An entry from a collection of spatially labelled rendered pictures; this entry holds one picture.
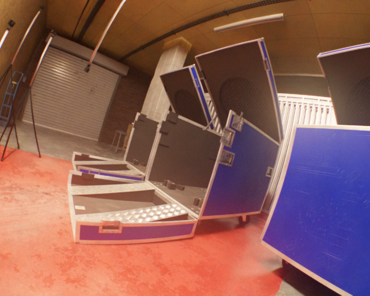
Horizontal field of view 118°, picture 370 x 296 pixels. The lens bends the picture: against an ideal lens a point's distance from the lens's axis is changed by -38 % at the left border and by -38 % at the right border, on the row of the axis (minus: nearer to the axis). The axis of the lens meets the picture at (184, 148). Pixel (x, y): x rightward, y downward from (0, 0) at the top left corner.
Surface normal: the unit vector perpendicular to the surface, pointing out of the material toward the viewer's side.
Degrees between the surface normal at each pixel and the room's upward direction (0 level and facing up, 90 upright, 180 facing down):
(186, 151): 90
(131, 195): 90
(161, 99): 90
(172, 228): 90
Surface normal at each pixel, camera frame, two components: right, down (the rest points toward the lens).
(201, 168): 0.60, 0.17
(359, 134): -0.89, -0.26
